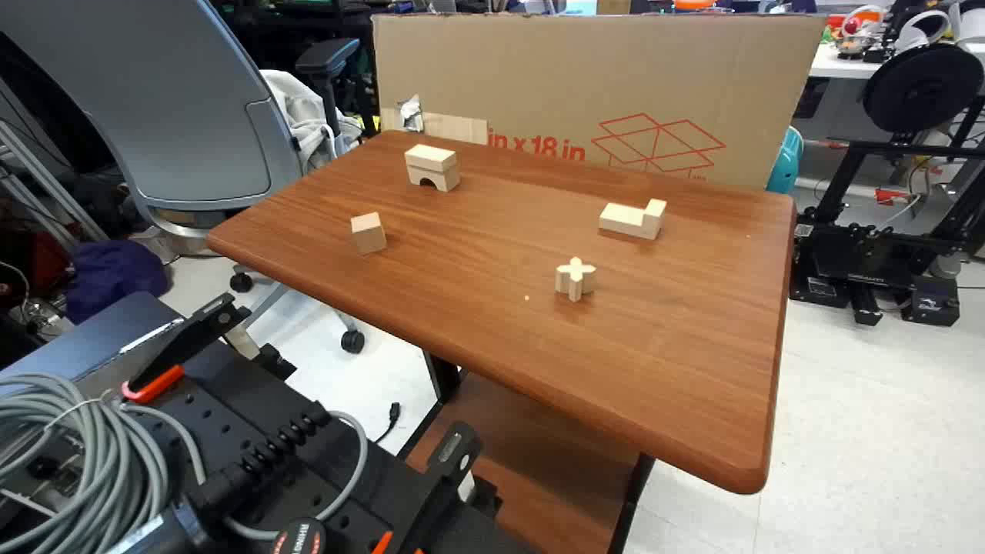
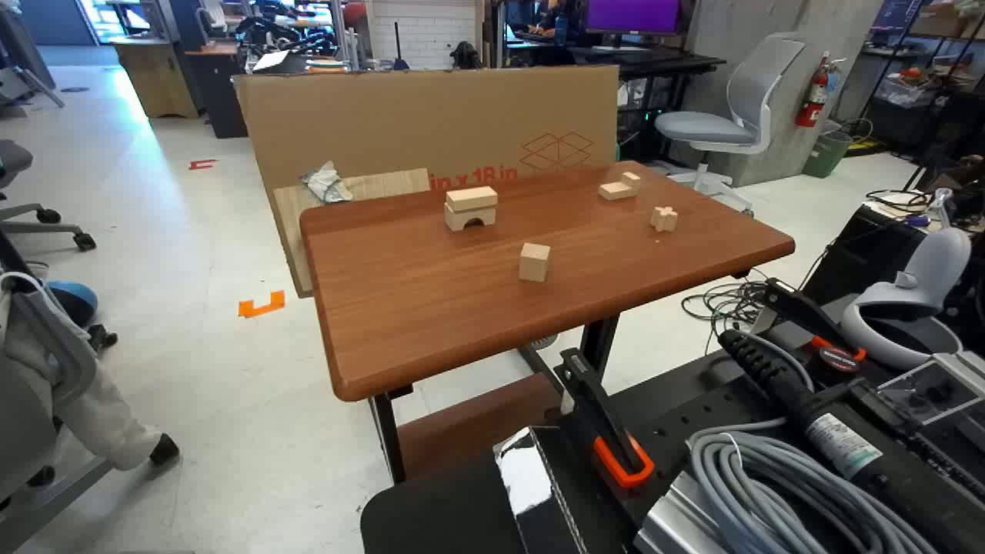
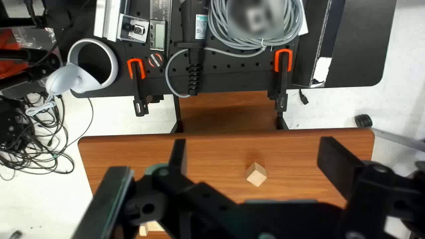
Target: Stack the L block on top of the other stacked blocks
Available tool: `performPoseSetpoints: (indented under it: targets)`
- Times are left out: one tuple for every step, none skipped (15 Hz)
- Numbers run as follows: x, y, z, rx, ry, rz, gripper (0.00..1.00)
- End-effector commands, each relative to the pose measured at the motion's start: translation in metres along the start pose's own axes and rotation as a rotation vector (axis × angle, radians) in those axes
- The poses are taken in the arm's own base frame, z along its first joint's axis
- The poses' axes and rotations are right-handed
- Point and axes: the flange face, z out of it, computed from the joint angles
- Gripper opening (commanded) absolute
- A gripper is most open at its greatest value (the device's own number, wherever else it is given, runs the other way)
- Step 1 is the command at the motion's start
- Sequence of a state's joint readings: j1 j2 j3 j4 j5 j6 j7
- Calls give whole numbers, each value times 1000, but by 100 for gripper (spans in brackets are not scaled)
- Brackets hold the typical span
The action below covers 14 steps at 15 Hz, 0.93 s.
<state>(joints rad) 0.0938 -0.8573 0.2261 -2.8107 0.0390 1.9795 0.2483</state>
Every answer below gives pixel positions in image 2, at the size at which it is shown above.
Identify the wooden L block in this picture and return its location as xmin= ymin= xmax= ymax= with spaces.
xmin=596 ymin=171 xmax=641 ymax=201

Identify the flat rectangular wooden block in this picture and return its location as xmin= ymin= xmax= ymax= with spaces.
xmin=447 ymin=186 xmax=498 ymax=213

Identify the red fire extinguisher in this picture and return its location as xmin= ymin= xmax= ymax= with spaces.
xmin=795 ymin=56 xmax=832 ymax=129

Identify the grey chair at left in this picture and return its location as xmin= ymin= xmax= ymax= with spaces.
xmin=0 ymin=237 xmax=183 ymax=554

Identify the white VR controller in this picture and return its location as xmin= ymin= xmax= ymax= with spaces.
xmin=839 ymin=229 xmax=974 ymax=368

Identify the small notched wooden block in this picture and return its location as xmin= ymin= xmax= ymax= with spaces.
xmin=650 ymin=207 xmax=677 ymax=235

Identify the orange floor tape marker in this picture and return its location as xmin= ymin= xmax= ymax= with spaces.
xmin=236 ymin=290 xmax=287 ymax=319

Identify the black ribbed handle tool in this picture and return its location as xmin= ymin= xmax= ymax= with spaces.
xmin=718 ymin=328 xmax=886 ymax=482

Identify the large cardboard sheet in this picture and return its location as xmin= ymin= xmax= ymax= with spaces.
xmin=235 ymin=65 xmax=619 ymax=295

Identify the wooden cube block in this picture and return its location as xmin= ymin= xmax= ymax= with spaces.
xmin=517 ymin=244 xmax=551 ymax=283

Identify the black table leg frame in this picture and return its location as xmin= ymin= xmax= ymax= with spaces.
xmin=360 ymin=315 xmax=619 ymax=482

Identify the crumpled white paper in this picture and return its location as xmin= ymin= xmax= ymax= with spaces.
xmin=303 ymin=162 xmax=351 ymax=202

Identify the black orange bar clamp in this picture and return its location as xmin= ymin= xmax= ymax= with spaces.
xmin=557 ymin=348 xmax=657 ymax=493

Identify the wooden arch block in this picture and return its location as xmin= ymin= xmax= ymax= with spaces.
xmin=443 ymin=202 xmax=498 ymax=235

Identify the coiled grey cable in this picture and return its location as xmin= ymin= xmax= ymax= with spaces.
xmin=683 ymin=414 xmax=941 ymax=554

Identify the purple computer monitor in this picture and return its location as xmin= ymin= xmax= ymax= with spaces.
xmin=586 ymin=0 xmax=679 ymax=33

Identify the white office chair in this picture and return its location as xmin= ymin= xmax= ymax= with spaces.
xmin=657 ymin=30 xmax=804 ymax=216

